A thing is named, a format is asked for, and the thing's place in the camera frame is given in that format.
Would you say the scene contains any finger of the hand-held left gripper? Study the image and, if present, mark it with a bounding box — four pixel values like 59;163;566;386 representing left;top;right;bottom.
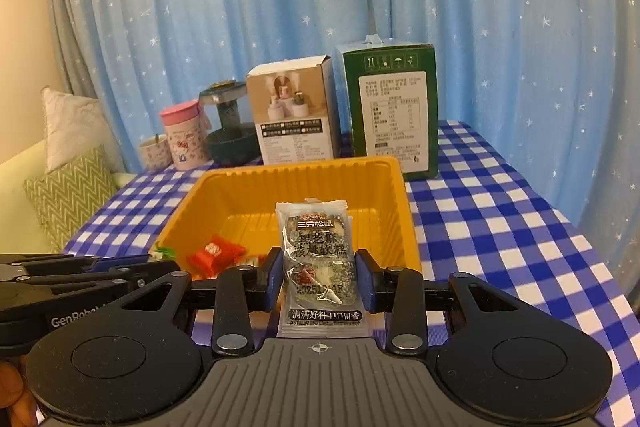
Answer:
0;261;181;308
0;254;151;278

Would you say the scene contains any yellow plastic tray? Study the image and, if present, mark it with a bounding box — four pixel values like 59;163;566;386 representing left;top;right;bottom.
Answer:
150;156;423;298

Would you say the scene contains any pink cartoon cup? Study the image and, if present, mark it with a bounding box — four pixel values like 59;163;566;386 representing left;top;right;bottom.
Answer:
160;101;207;172

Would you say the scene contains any blue white checked tablecloth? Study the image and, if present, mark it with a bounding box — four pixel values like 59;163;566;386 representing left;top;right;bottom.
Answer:
35;119;640;427

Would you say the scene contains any large plain red snack packet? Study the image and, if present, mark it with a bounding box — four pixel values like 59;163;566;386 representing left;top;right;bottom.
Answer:
186;234;248;278

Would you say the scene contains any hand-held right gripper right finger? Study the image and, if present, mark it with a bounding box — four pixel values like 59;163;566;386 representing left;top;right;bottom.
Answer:
356;251;506;354

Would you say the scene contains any green zigzag pillow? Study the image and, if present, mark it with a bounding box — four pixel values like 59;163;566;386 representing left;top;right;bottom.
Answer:
24;144;118;253

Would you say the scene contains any clear black sesame cake packet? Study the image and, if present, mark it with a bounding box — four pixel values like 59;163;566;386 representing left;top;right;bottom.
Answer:
275;199;371;340

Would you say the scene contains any beige product box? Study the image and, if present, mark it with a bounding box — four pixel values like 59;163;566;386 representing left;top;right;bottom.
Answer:
246;54;343;165

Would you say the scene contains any floral ceramic mug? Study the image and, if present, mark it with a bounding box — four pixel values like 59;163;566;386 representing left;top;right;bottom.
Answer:
139;134;176;172

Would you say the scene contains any dark glass jar appliance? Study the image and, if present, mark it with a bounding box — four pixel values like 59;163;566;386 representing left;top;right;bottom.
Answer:
199;79;261;168

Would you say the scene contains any person's left hand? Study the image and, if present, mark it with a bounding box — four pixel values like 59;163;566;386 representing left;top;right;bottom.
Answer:
0;357;36;427

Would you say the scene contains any green product box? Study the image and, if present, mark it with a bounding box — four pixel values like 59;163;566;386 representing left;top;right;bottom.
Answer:
334;36;441;182

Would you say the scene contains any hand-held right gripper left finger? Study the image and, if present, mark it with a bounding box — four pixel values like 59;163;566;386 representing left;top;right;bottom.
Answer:
122;248;285;357

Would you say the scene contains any white pillow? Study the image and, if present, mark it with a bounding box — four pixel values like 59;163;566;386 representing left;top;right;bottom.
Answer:
41;87;126;175

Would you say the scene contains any cream sofa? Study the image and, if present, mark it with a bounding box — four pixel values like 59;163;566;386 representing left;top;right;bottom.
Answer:
0;142;138;268

